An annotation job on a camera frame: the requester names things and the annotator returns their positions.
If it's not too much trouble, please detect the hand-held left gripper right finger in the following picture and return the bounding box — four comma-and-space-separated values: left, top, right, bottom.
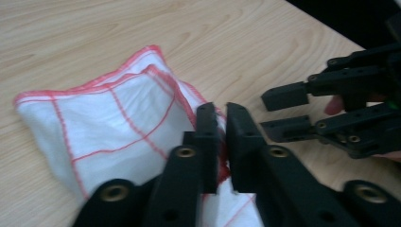
226, 102, 360, 227

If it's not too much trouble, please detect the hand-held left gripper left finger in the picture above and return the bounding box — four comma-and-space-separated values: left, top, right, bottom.
143, 102, 220, 227

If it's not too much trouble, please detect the white cloth with red border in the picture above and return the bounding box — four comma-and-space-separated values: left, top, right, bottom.
12, 44, 263, 227

